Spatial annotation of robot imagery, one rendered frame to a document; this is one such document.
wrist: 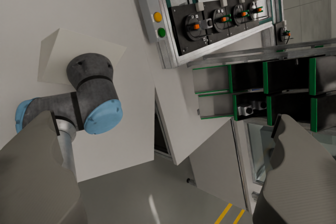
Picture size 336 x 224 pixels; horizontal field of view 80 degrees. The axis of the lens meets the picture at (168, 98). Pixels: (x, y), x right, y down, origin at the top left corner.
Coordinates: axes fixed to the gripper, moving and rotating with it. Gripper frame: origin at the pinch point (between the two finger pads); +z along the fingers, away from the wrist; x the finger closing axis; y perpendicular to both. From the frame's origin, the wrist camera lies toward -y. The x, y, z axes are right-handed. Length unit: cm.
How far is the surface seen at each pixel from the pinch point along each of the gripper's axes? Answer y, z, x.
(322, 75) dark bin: 19, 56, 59
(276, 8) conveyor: 7, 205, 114
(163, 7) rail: 1, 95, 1
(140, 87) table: 38, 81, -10
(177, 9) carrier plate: 2, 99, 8
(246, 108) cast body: 42, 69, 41
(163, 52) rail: 23, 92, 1
